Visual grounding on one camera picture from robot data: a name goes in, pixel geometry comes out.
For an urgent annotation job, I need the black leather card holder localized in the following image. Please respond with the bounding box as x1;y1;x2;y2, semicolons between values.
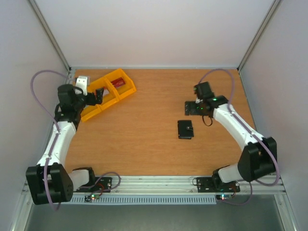
178;120;194;140

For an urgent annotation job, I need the grey slotted cable duct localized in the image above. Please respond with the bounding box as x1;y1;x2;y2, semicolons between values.
68;195;216;205

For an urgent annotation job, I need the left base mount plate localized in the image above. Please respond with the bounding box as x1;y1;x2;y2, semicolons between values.
76;177;112;193

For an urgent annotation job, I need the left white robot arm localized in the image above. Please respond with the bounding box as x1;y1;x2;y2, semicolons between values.
26;84;104;205

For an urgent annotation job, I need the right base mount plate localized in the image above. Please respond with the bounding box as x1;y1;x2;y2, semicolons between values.
192;177;240;193

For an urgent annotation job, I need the yellow bin middle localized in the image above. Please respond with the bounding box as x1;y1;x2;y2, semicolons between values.
88;77;119;111

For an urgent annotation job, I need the yellow bin right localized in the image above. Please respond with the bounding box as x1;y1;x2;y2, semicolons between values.
104;68;137;100

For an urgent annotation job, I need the dark red card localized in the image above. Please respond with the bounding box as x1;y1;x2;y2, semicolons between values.
111;77;126;89

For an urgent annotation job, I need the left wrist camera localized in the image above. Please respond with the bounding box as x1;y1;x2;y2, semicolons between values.
75;76;90;96

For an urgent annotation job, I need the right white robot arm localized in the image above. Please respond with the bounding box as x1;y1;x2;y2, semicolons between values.
189;82;279;191

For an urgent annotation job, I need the base mount plate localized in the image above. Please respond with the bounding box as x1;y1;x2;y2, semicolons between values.
192;177;240;193
76;177;112;193

